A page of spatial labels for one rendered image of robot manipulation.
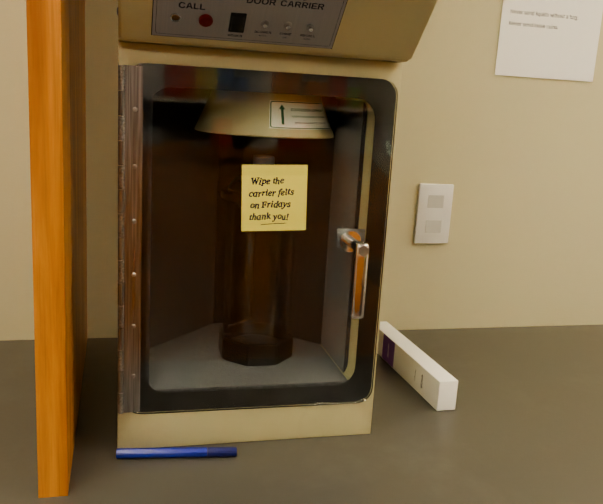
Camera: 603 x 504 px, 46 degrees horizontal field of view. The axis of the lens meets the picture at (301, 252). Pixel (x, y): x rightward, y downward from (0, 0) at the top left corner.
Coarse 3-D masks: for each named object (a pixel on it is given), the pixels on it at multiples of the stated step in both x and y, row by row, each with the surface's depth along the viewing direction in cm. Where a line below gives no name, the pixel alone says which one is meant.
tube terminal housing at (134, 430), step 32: (128, 64) 75; (192, 64) 76; (224, 64) 77; (256, 64) 78; (288, 64) 79; (320, 64) 80; (352, 64) 81; (384, 64) 82; (384, 256) 87; (128, 416) 84; (160, 416) 85; (192, 416) 86; (224, 416) 87; (256, 416) 88; (288, 416) 89; (320, 416) 90; (352, 416) 91
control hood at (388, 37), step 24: (120, 0) 68; (144, 0) 68; (360, 0) 72; (384, 0) 72; (408, 0) 72; (432, 0) 73; (120, 24) 71; (144, 24) 71; (360, 24) 74; (384, 24) 75; (408, 24) 75; (240, 48) 75; (264, 48) 75; (288, 48) 76; (312, 48) 76; (336, 48) 77; (360, 48) 77; (384, 48) 78; (408, 48) 78
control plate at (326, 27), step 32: (160, 0) 68; (192, 0) 69; (224, 0) 69; (256, 0) 70; (288, 0) 70; (320, 0) 71; (160, 32) 72; (192, 32) 72; (224, 32) 73; (256, 32) 73; (288, 32) 74; (320, 32) 74
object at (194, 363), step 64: (192, 128) 77; (256, 128) 79; (320, 128) 80; (384, 128) 82; (192, 192) 78; (320, 192) 82; (384, 192) 84; (192, 256) 80; (256, 256) 82; (320, 256) 84; (192, 320) 82; (256, 320) 84; (320, 320) 86; (192, 384) 84; (256, 384) 86; (320, 384) 88
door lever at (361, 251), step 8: (352, 232) 84; (344, 240) 84; (352, 240) 82; (360, 240) 84; (344, 248) 84; (352, 248) 82; (360, 248) 79; (368, 248) 79; (360, 256) 80; (368, 256) 80; (352, 264) 81; (360, 264) 80; (352, 272) 81; (360, 272) 80; (352, 280) 81; (360, 280) 80; (352, 288) 81; (360, 288) 80; (352, 296) 81; (360, 296) 81; (352, 304) 81; (360, 304) 81; (352, 312) 81; (360, 312) 81
